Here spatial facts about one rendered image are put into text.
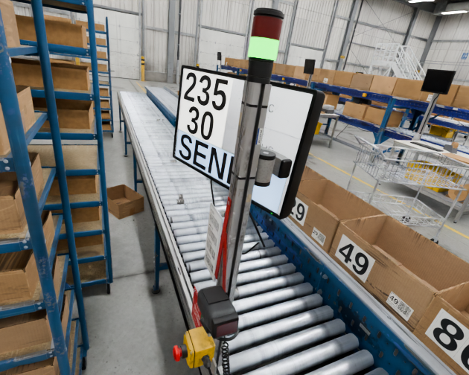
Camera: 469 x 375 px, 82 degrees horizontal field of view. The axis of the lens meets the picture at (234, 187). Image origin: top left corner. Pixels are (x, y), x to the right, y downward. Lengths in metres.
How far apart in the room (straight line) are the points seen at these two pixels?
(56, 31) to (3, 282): 1.16
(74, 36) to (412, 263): 1.84
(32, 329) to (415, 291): 1.15
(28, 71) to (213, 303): 1.43
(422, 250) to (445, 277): 0.12
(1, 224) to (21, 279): 0.16
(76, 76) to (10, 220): 1.03
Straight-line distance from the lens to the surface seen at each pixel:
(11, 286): 0.92
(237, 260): 0.67
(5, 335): 1.07
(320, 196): 1.65
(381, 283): 1.12
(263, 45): 0.51
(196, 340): 0.86
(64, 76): 1.70
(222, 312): 0.64
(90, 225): 1.94
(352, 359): 1.12
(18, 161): 0.71
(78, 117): 1.71
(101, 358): 1.93
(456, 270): 1.31
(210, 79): 0.82
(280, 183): 0.65
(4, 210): 0.81
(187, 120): 0.90
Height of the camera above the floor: 1.58
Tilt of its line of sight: 25 degrees down
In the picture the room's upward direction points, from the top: 8 degrees clockwise
